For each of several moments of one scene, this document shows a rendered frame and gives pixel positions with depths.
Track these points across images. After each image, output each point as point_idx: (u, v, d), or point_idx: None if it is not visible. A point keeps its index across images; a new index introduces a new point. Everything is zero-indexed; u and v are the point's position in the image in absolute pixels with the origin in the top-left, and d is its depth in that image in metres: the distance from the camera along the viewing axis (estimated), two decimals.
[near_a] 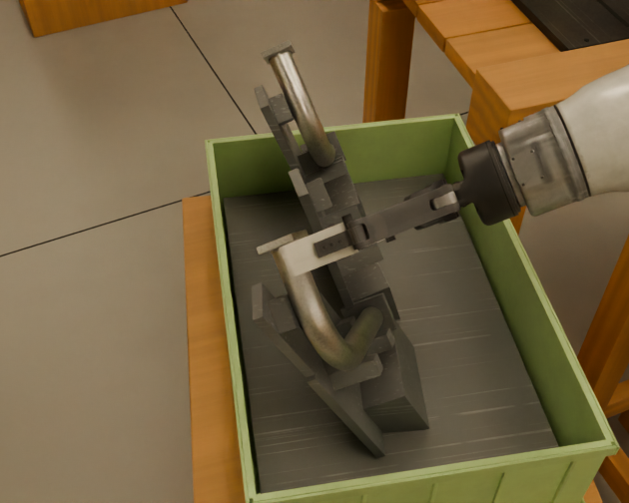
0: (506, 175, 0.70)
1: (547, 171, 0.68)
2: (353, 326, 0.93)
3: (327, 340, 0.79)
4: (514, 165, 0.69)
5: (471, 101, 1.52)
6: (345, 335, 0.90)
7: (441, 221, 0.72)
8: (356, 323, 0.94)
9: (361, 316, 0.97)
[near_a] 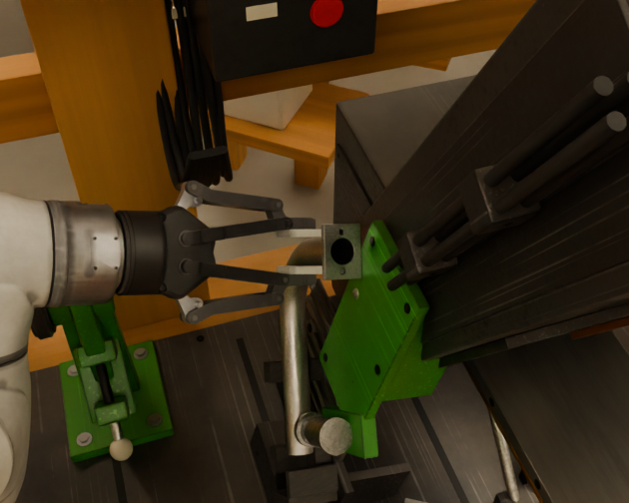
0: (115, 218, 0.68)
1: (73, 203, 0.67)
2: (303, 376, 0.89)
3: (295, 250, 0.87)
4: (105, 205, 0.67)
5: None
6: (303, 345, 0.89)
7: None
8: (301, 384, 0.89)
9: (301, 411, 0.88)
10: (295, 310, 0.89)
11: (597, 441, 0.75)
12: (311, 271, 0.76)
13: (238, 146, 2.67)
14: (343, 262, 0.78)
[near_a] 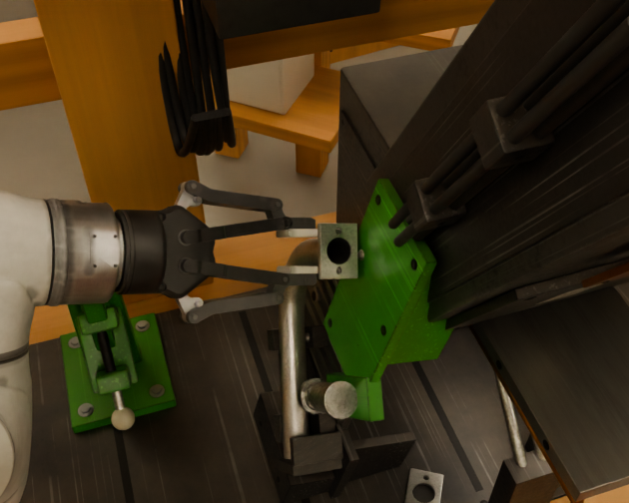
0: None
1: (73, 202, 0.68)
2: (301, 379, 0.88)
3: (295, 251, 0.87)
4: (105, 204, 0.68)
5: None
6: (301, 348, 0.89)
7: None
8: (298, 387, 0.88)
9: (298, 414, 0.88)
10: (294, 312, 0.89)
11: (606, 402, 0.74)
12: (311, 271, 0.76)
13: (239, 134, 2.66)
14: (340, 262, 0.78)
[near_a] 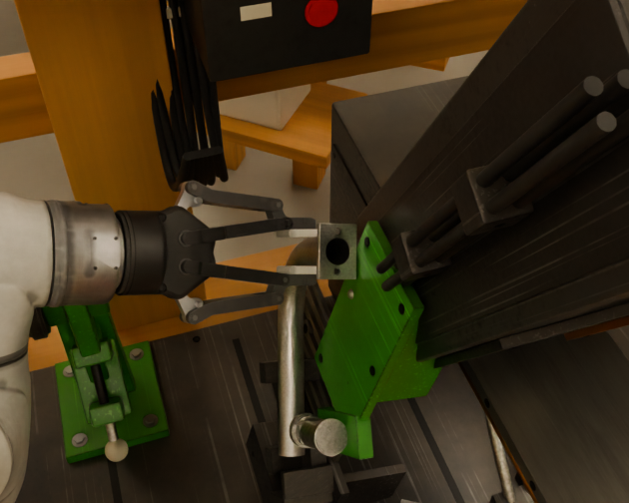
0: (115, 218, 0.68)
1: (73, 203, 0.67)
2: (298, 377, 0.88)
3: (295, 250, 0.87)
4: (105, 205, 0.67)
5: None
6: (299, 346, 0.89)
7: None
8: (295, 385, 0.88)
9: (294, 412, 0.88)
10: (293, 310, 0.89)
11: (592, 442, 0.75)
12: (311, 271, 0.76)
13: (236, 146, 2.67)
14: (339, 262, 0.78)
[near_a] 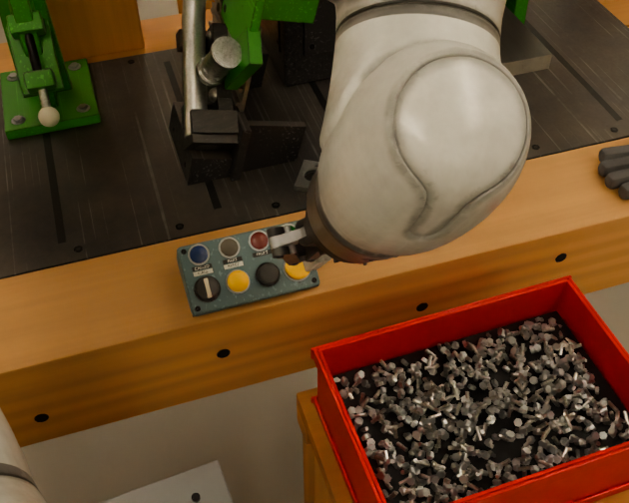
0: None
1: None
2: None
3: None
4: None
5: None
6: (201, 42, 1.01)
7: None
8: None
9: (197, 97, 1.00)
10: (195, 10, 1.01)
11: None
12: (314, 264, 0.77)
13: None
14: None
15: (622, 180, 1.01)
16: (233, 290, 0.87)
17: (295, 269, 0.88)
